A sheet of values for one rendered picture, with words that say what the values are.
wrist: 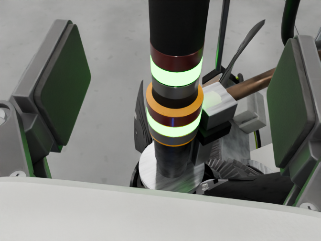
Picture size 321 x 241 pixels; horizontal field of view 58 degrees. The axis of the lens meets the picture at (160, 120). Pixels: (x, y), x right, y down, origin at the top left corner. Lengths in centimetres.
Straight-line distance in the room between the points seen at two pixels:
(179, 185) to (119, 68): 228
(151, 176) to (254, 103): 53
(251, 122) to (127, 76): 180
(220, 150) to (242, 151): 8
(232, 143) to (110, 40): 224
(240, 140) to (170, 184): 49
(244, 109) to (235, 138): 8
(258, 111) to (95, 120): 159
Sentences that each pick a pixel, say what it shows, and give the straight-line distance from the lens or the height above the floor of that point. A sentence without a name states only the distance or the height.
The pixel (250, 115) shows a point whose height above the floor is 115.
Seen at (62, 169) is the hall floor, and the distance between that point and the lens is 205.
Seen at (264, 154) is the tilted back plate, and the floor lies 110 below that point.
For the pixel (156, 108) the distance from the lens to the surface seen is 21.
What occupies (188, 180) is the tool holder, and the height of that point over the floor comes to 145.
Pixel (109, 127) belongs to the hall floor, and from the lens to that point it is 215.
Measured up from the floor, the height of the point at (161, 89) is 159.
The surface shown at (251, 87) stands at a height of 154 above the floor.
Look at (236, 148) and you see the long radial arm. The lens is 75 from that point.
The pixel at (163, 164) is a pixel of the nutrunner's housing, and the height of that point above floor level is 148.
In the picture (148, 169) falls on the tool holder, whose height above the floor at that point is 145.
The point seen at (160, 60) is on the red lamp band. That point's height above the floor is 161.
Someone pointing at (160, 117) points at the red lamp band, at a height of 156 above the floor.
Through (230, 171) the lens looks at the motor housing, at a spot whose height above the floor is 118.
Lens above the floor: 173
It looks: 54 degrees down
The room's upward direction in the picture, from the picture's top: 1 degrees counter-clockwise
